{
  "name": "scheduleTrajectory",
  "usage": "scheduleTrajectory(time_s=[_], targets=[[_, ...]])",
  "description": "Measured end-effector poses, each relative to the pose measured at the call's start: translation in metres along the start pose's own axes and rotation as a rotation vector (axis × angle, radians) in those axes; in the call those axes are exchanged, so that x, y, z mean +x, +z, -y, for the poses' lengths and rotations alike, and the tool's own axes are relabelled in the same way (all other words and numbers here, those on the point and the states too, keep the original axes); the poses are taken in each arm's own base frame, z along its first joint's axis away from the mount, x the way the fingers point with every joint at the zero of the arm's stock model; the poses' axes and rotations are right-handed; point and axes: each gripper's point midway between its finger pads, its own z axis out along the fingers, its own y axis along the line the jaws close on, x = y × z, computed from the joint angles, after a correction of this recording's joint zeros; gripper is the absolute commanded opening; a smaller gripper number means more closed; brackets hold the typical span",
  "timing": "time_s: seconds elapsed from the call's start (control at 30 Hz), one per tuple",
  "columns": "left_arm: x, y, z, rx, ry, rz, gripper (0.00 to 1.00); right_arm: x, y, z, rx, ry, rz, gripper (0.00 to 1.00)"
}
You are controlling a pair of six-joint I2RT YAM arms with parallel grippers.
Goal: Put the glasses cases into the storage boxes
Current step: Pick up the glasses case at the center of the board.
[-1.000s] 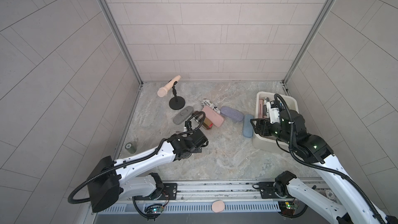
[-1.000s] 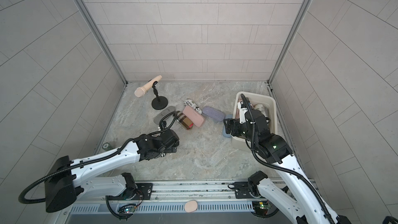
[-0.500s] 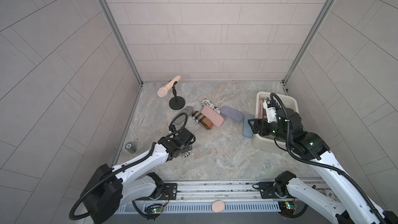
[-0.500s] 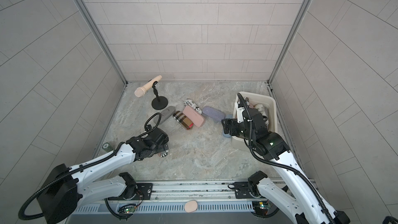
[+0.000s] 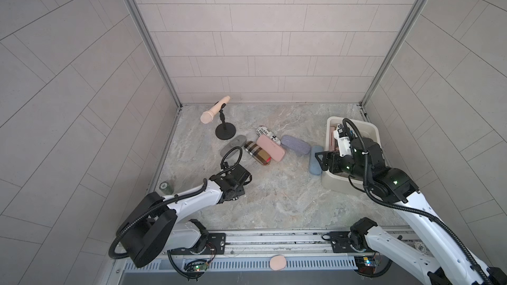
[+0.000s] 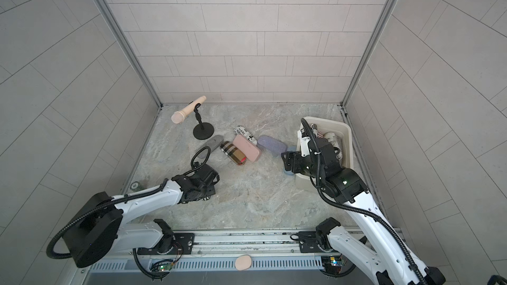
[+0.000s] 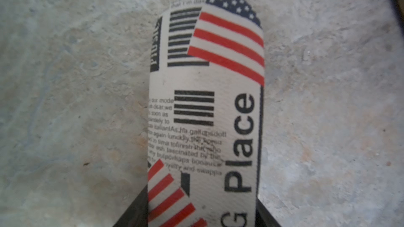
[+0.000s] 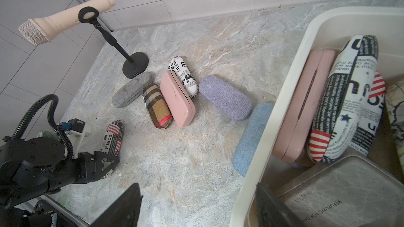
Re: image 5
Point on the left circuit board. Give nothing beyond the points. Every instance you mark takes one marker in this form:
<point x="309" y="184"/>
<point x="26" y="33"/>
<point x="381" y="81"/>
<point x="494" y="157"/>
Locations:
<point x="197" y="266"/>

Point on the brown plaid glasses case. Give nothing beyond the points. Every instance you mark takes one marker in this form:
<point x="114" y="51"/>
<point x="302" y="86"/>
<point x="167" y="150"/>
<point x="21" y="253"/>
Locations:
<point x="257" y="153"/>

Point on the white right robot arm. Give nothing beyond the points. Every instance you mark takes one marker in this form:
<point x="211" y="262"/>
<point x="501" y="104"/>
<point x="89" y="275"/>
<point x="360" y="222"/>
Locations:
<point x="451" y="261"/>

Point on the aluminium rail frame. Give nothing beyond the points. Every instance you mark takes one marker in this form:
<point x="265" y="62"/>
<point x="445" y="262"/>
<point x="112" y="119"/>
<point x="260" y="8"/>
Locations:
<point x="257" y="242"/>

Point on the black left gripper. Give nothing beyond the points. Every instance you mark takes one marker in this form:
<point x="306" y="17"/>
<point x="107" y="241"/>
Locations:
<point x="241" y="191"/>

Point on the pink glasses case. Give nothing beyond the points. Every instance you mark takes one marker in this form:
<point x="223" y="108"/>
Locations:
<point x="331" y="142"/>
<point x="271" y="147"/>

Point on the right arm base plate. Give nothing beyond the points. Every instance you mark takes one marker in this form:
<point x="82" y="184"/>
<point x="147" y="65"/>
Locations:
<point x="340" y="242"/>

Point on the right circuit board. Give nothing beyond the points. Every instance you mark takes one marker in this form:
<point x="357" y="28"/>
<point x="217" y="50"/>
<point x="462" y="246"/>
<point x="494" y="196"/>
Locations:
<point x="367" y="265"/>

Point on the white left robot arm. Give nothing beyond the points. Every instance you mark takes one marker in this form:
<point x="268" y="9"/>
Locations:
<point x="162" y="223"/>

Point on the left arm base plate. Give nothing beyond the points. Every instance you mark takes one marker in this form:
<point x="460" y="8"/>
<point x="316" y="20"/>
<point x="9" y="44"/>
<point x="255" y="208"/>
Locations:
<point x="211" y="243"/>

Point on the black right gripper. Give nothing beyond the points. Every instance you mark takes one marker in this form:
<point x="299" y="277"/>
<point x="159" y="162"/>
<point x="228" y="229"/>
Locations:
<point x="335" y="156"/>

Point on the circuit board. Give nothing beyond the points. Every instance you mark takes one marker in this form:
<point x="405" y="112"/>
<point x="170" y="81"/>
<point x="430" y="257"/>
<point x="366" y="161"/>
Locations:
<point x="197" y="266"/>
<point x="367" y="265"/>

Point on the beige microphone head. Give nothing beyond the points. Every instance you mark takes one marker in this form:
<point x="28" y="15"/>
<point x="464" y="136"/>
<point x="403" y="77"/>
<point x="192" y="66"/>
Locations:
<point x="208" y="116"/>

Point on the black microphone stand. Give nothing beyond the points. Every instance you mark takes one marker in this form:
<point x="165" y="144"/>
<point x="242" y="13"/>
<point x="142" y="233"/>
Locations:
<point x="225" y="130"/>

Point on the cream plastic storage box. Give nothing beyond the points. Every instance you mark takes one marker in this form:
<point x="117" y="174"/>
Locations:
<point x="334" y="178"/>

